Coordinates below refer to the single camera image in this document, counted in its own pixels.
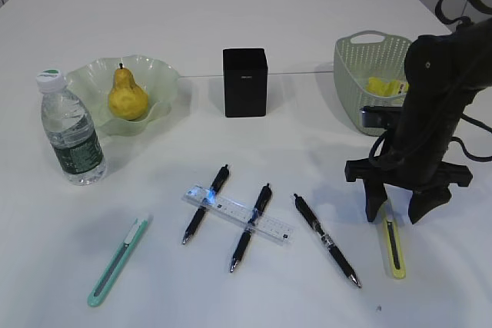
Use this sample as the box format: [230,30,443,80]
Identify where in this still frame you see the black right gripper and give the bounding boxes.
[344,97,473,224]

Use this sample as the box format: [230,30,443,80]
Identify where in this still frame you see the yellow utility knife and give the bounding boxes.
[381,200,406,280]

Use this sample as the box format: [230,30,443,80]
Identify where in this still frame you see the yellow white waste paper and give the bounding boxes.
[365,77,409,98]

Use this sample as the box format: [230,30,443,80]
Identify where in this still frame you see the yellow pear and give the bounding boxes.
[108,63,148,121]

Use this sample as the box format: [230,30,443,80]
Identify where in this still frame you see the clear plastic water bottle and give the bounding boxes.
[35,69,107,186]

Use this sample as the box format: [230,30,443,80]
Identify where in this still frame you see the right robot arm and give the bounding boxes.
[344,20,491,224]

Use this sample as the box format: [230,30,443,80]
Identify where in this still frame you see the black pen right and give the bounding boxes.
[293,194,362,289]

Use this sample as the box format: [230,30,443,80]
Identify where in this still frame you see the black pen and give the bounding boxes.
[181,164,230,245]
[230,183,272,273]
[293,194,362,289]

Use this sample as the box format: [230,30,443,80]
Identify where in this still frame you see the green woven plastic basket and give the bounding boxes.
[334,31,411,136]

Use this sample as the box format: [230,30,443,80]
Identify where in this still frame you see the black pen middle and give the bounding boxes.
[230,183,272,273]

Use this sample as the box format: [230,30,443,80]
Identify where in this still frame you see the transparent plastic ruler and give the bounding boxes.
[183,185,294,244]

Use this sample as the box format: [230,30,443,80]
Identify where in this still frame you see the black pen left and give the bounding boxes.
[181,164,230,245]

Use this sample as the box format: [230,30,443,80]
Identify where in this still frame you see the black square pen holder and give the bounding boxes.
[222,48,268,118]

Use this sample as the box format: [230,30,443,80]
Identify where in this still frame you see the green utility knife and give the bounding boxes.
[87,214,152,307]

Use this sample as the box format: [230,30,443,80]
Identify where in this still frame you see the pale green wavy glass plate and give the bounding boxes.
[66,55,180,136]

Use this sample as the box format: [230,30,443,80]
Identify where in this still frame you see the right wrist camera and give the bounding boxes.
[360,105,402,130]

